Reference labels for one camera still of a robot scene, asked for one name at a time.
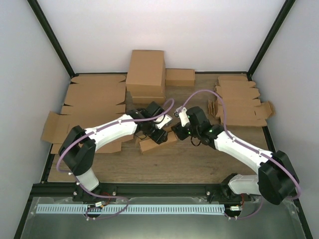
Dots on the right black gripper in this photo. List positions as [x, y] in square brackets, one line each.
[179, 132]

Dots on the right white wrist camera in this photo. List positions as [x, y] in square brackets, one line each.
[180, 113]

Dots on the right black frame post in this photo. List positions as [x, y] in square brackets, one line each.
[279, 20]

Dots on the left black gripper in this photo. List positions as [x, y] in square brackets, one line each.
[158, 138]

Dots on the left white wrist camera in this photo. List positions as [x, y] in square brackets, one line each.
[162, 121]

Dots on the black frame post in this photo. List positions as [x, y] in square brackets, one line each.
[279, 20]
[38, 12]

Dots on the black aluminium frame rail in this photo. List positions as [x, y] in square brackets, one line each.
[127, 190]

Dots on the large flat cardboard blank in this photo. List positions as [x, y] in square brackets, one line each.
[57, 127]
[94, 93]

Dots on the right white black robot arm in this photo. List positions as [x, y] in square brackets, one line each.
[274, 176]

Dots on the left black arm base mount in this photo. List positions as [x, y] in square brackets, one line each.
[103, 189]

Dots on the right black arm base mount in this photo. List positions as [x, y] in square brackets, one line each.
[222, 193]

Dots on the large folded cardboard box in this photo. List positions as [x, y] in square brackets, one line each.
[146, 74]

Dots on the left black frame post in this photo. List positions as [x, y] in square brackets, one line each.
[38, 12]

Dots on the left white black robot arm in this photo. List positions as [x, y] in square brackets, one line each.
[80, 146]

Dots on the small cardboard box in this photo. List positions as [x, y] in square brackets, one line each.
[180, 77]
[149, 146]

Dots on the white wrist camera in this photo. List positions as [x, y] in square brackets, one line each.
[162, 121]
[180, 113]

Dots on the large flat cardboard blank front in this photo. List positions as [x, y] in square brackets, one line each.
[57, 127]

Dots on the stack of small cardboard blanks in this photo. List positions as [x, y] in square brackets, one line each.
[239, 103]

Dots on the small folded cardboard box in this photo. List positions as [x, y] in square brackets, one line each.
[180, 77]

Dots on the large flat cardboard blank back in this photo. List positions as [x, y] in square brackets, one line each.
[94, 93]

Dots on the light blue slotted cable duct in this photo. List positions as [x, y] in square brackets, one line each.
[132, 209]

